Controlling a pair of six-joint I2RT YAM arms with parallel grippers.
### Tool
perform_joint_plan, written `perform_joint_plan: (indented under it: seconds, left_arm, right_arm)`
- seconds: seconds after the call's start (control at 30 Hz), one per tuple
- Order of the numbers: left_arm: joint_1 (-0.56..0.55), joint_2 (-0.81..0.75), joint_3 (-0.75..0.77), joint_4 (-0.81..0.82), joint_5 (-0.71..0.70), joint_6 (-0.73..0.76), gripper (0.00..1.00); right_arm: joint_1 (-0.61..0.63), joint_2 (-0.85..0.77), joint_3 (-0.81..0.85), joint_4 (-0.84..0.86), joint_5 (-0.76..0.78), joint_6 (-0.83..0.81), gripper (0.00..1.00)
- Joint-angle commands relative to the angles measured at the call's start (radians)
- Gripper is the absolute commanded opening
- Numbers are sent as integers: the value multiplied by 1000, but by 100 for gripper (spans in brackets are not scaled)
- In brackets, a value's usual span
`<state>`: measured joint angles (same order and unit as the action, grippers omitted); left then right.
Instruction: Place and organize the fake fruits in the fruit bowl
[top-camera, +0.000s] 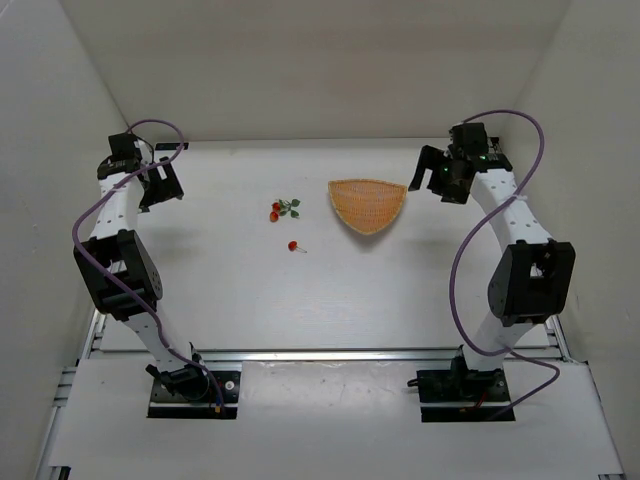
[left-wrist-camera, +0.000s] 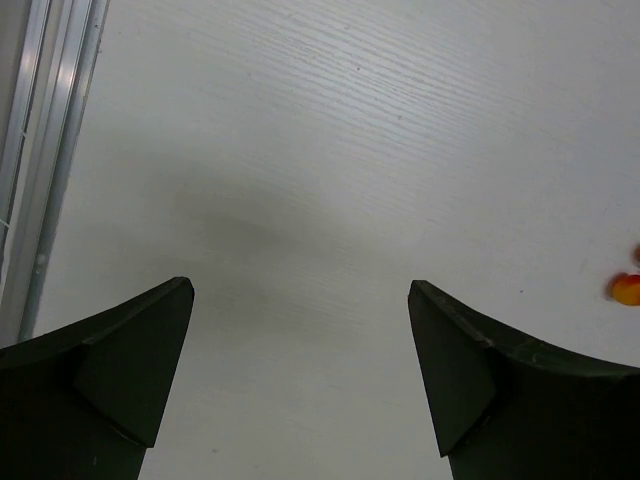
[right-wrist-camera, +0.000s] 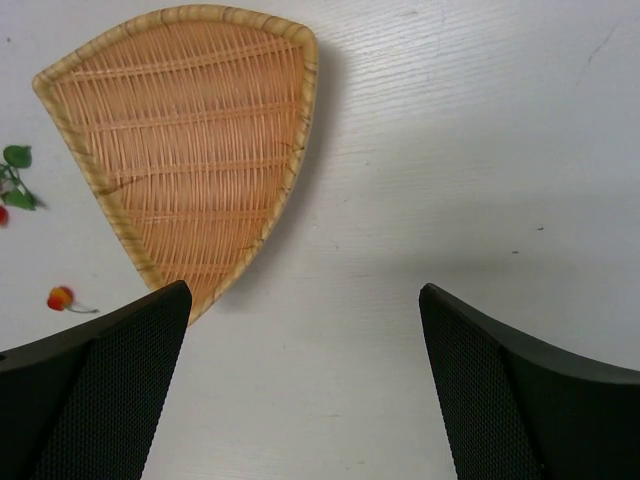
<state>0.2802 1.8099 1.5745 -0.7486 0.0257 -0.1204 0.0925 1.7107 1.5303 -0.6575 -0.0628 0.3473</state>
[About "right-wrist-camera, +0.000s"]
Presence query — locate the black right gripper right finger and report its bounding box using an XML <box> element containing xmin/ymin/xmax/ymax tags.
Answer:
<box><xmin>419</xmin><ymin>284</ymin><xmax>639</xmax><ymax>480</ymax></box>

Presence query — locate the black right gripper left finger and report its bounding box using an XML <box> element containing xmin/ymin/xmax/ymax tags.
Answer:
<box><xmin>1</xmin><ymin>281</ymin><xmax>192</xmax><ymax>480</ymax></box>

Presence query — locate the woven fan-shaped fruit basket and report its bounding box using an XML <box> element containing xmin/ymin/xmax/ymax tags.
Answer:
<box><xmin>32</xmin><ymin>4</ymin><xmax>319</xmax><ymax>319</ymax></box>

